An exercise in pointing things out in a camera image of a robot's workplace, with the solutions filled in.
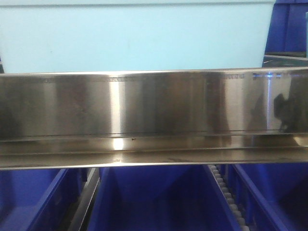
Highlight light blue plastic bin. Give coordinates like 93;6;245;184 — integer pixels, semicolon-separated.
0;0;274;73

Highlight dark blue bin lower middle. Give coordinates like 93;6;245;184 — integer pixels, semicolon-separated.
88;165;240;231

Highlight dark blue bin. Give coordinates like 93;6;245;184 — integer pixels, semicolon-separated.
265;0;308;53
0;168;82;231
88;165;240;231
225;163;308;231

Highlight dark blue bin lower left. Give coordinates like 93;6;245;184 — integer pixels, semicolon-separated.
0;168;82;231

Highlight dark blue bin lower right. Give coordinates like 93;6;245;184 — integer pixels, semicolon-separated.
225;163;308;231

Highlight dark blue bin upper right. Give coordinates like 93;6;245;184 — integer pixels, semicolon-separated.
265;0;308;53

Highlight stainless steel shelf front rail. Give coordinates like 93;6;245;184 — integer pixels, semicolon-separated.
0;67;308;170

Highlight steel divider rail left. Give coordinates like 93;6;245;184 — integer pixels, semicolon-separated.
68;168;100;231

